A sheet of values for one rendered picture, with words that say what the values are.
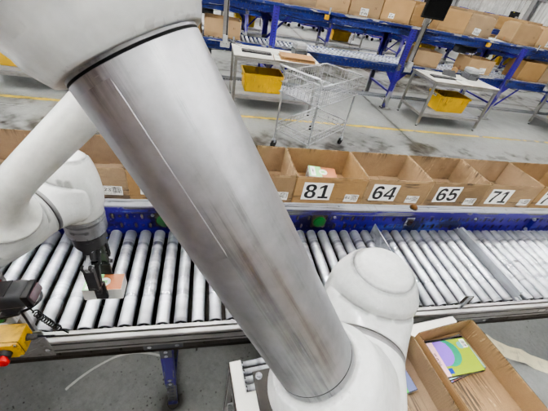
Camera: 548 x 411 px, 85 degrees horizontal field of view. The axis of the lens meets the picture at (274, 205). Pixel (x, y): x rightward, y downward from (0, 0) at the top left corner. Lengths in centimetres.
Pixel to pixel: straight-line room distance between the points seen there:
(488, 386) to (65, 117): 150
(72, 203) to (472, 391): 139
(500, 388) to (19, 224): 153
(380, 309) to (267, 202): 32
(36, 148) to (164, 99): 35
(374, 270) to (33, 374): 193
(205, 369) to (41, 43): 187
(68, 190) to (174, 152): 51
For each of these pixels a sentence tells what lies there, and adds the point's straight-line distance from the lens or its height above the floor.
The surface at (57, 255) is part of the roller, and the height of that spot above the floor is 75.
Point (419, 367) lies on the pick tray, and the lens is 134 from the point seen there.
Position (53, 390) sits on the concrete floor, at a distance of 210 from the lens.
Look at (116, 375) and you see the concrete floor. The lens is 203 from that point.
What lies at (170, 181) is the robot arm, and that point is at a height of 170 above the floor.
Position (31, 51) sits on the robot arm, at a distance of 22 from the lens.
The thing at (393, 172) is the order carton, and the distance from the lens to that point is 209.
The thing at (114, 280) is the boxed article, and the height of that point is 106.
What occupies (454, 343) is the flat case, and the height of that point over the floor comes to 80.
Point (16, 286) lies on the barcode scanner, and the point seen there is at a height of 109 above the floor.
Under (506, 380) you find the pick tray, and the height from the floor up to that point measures 79.
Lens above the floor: 183
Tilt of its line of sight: 38 degrees down
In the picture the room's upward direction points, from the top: 12 degrees clockwise
